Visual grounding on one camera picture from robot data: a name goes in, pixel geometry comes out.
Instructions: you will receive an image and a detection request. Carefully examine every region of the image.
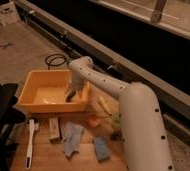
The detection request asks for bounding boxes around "dark green pepper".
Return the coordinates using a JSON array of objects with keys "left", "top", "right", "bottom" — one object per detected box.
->
[{"left": 66, "top": 90, "right": 76, "bottom": 102}]

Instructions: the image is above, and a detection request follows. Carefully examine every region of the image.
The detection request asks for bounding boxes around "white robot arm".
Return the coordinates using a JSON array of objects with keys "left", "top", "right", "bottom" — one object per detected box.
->
[{"left": 69, "top": 56, "right": 175, "bottom": 171}]

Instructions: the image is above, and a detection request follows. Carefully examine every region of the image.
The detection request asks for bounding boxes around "yellow plastic bin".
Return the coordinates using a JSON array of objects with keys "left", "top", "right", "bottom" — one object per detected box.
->
[{"left": 18, "top": 69, "right": 90, "bottom": 113}]

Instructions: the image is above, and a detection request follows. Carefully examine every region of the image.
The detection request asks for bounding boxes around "orange round fruit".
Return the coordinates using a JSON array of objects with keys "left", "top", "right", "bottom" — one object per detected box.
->
[{"left": 87, "top": 114, "right": 100, "bottom": 128}]

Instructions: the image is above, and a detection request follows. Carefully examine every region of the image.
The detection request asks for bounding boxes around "small cardboard box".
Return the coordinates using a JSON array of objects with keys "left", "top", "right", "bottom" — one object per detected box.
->
[{"left": 49, "top": 117, "right": 60, "bottom": 141}]

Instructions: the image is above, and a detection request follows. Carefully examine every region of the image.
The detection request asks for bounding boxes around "green plastic cup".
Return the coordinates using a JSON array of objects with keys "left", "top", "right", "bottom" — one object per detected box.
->
[{"left": 111, "top": 113, "right": 121, "bottom": 129}]

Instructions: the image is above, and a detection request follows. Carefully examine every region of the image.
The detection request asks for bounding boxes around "grey blue cloth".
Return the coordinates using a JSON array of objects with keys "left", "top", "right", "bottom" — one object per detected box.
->
[{"left": 62, "top": 122, "right": 84, "bottom": 158}]

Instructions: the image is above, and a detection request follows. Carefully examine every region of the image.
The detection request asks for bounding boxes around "bunch of dark grapes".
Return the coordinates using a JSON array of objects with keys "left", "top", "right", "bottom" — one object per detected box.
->
[{"left": 110, "top": 131, "right": 122, "bottom": 141}]

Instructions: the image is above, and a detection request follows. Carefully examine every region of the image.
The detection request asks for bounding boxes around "blue sponge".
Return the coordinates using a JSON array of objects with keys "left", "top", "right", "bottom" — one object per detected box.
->
[{"left": 93, "top": 137, "right": 110, "bottom": 161}]

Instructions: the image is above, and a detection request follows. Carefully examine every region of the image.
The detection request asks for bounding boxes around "black chair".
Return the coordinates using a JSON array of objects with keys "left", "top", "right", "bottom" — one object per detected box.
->
[{"left": 0, "top": 83, "right": 26, "bottom": 171}]

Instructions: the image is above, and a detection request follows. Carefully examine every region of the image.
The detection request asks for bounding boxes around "white cardboard box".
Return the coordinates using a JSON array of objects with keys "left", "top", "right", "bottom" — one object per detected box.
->
[{"left": 0, "top": 0, "right": 20, "bottom": 26}]

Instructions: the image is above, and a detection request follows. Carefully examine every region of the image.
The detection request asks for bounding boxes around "black coiled cable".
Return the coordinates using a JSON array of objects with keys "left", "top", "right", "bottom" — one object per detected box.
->
[{"left": 44, "top": 53, "right": 69, "bottom": 70}]

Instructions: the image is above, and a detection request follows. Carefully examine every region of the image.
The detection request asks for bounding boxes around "white handled brush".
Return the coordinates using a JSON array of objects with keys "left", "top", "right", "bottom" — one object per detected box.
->
[{"left": 26, "top": 119, "right": 35, "bottom": 169}]

